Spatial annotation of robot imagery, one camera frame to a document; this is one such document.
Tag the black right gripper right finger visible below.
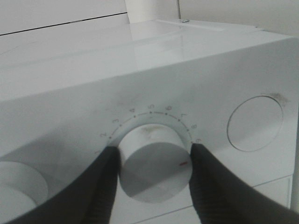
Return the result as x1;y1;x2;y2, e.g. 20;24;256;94
189;143;299;224

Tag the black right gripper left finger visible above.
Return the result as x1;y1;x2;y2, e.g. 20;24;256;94
14;147;120;224

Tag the white timer knob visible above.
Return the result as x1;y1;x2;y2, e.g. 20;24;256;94
118;124;192;203

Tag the round door release button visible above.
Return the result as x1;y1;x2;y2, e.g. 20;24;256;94
227;96;284;152

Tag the white upper power knob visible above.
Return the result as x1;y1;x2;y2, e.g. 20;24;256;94
0;161;49;224

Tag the white microwave oven body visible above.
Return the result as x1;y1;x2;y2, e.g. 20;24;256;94
0;20;299;224

